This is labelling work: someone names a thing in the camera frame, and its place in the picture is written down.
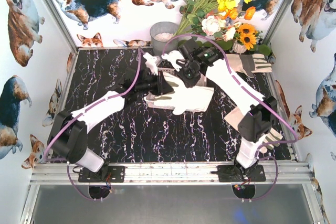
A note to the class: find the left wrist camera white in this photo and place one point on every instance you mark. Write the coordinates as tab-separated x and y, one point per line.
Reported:
152	62

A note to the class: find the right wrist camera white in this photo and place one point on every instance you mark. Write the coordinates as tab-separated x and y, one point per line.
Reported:
176	59

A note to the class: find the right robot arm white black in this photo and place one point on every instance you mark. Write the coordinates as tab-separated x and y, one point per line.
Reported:
259	112

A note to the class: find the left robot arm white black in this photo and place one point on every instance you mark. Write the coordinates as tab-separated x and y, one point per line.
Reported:
69	134

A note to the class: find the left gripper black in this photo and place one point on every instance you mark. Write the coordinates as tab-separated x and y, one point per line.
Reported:
161	83

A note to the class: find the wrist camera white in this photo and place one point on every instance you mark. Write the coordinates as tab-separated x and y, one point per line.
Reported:
176	59
152	62

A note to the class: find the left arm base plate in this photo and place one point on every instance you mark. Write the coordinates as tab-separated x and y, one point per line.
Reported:
113	174

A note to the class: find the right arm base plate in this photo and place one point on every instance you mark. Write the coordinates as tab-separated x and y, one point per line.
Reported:
232	173

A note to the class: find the white plastic storage basket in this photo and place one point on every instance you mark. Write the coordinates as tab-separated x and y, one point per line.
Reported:
150	102

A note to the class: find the artificial flower bouquet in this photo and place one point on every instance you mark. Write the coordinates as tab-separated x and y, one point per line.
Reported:
224	20

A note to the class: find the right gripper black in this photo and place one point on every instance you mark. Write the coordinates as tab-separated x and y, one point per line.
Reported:
182	64

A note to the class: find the grey metal bucket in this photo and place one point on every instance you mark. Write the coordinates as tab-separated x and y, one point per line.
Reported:
161	33

